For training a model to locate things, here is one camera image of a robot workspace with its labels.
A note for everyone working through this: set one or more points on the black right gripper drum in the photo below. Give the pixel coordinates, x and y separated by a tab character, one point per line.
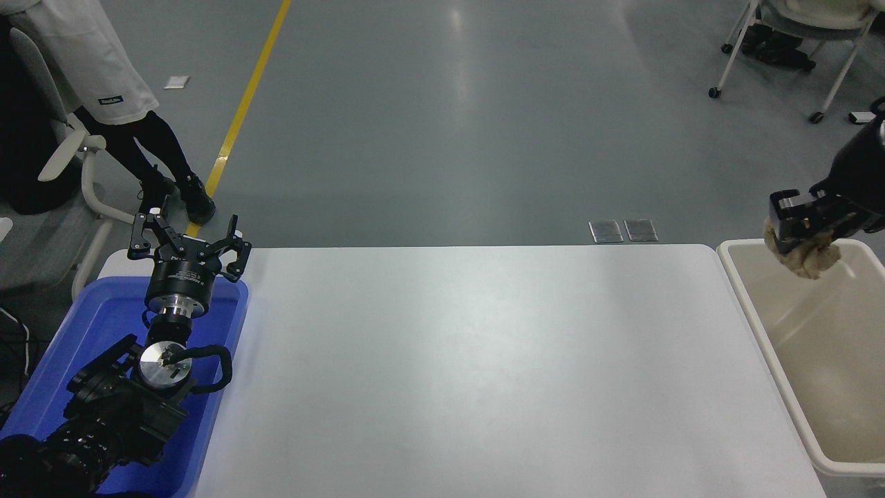
864	173

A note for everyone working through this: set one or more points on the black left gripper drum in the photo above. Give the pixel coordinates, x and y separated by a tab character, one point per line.
183	277

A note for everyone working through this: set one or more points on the tan paper ball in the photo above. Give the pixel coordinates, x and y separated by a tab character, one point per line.
812	263

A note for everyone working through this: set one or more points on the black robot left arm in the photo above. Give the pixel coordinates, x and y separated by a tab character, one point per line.
117	415

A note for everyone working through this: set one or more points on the white flat bar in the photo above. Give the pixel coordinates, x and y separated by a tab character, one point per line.
861	117

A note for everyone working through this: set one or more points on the grey and white office chair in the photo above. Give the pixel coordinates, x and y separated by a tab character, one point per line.
90	200

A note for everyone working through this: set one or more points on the blue plastic tray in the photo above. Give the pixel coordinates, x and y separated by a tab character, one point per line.
104	318

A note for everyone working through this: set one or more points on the metal floor plate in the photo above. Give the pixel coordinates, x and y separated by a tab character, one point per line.
606	232
641	230

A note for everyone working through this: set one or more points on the person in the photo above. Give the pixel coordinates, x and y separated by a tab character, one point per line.
774	52
76	48

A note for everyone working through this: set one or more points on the white wheeled chair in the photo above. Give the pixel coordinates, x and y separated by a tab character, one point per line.
823	24

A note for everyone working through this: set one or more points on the white plastic piece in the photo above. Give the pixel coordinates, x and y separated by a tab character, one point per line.
4	228

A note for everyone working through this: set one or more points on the large pale bin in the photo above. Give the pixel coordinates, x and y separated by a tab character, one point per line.
830	387

